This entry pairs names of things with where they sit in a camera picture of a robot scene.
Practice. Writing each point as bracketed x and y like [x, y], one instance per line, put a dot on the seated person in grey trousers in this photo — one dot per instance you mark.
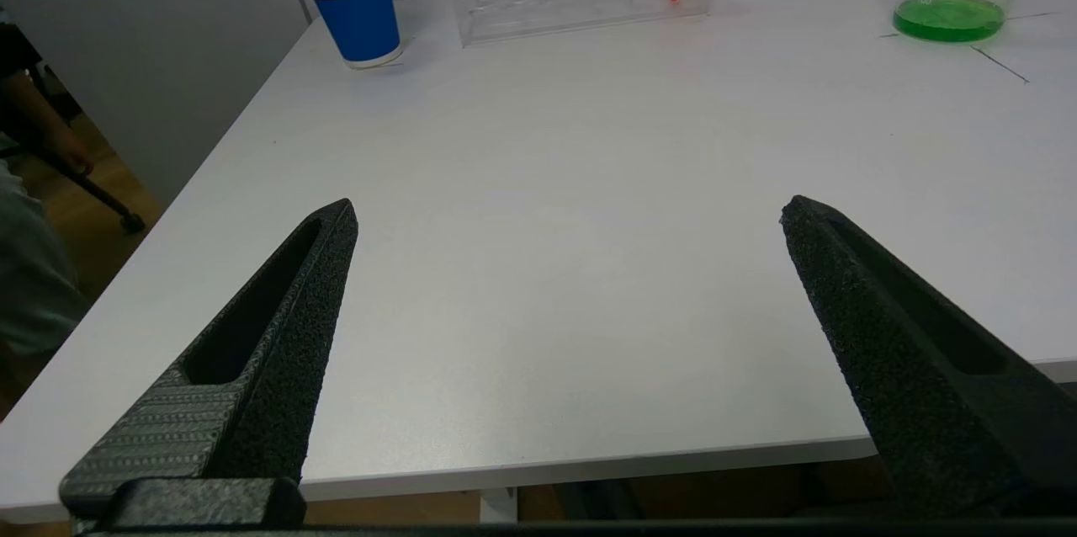
[29, 268]

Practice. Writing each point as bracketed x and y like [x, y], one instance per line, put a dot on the black chair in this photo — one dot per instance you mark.
[105, 200]

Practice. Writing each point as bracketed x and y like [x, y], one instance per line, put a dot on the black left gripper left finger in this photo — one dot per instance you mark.
[252, 377]

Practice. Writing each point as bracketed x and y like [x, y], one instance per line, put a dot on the white table leg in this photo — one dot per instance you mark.
[498, 505]

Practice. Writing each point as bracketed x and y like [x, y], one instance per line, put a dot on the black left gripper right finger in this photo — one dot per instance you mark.
[917, 377]

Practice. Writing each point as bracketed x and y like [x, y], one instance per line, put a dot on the blue white paper cup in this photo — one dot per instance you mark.
[362, 15]

